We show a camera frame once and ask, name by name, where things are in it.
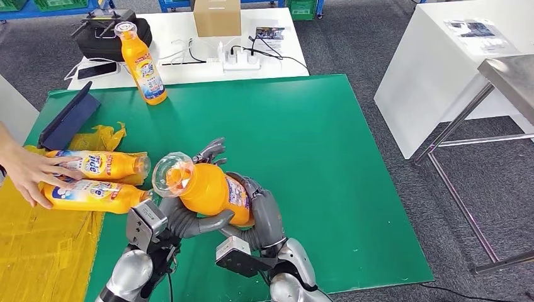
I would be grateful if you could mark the person's hand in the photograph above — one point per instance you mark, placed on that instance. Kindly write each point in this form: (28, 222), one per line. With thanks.
(29, 171)

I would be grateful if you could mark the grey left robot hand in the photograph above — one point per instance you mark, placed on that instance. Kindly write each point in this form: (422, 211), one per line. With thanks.
(179, 221)

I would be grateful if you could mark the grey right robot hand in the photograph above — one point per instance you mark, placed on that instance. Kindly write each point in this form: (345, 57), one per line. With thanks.
(269, 221)

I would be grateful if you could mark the orange detergent bottle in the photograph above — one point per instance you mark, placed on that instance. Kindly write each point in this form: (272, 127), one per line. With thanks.
(142, 62)
(108, 164)
(208, 191)
(104, 198)

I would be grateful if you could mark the dark blue tablet case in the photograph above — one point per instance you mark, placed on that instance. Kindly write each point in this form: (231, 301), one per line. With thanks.
(71, 118)

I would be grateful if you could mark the yellow taped cardboard sheet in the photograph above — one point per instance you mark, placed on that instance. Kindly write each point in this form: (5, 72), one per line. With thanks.
(41, 250)

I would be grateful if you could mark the black smartphone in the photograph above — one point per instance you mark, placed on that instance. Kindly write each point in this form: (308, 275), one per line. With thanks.
(98, 70)

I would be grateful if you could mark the black carrying case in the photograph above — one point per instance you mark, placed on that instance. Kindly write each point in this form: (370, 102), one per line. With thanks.
(104, 48)

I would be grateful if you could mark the white flat block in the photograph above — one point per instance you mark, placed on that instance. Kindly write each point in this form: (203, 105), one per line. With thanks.
(187, 72)

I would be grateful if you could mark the blue shelf rack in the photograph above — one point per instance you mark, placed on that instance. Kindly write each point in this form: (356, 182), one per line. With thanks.
(50, 15)
(175, 5)

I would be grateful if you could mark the white power strip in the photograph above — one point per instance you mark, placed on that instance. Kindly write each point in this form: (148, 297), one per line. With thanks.
(242, 65)

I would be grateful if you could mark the green plastic crate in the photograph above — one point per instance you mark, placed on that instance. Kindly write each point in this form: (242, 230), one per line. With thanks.
(60, 5)
(301, 11)
(12, 5)

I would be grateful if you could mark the grey drone remote controller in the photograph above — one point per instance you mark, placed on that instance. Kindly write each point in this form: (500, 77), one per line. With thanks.
(100, 17)

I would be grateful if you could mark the white charger plug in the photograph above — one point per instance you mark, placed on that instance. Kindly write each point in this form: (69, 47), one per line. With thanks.
(238, 53)
(221, 52)

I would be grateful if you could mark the printed leaflet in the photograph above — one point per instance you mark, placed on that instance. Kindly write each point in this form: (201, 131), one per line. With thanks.
(269, 36)

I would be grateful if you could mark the white rectangular table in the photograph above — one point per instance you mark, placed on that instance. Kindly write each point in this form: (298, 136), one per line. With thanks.
(179, 25)

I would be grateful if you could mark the brown cardboard box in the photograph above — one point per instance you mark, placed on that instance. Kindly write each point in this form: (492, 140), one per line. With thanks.
(217, 18)

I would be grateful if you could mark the white panel-sided table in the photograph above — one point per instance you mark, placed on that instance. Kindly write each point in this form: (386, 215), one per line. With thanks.
(417, 62)

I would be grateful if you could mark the printed paper sheet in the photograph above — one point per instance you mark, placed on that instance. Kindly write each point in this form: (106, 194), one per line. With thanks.
(476, 36)

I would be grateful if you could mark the stainless steel table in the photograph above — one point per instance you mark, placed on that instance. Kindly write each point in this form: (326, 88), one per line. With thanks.
(509, 79)

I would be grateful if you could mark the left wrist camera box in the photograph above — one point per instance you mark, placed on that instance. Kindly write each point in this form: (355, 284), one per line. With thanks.
(144, 225)

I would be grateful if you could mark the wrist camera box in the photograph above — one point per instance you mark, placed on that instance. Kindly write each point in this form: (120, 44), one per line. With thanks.
(144, 225)
(238, 262)

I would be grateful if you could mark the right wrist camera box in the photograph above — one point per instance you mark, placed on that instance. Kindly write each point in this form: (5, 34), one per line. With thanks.
(238, 262)

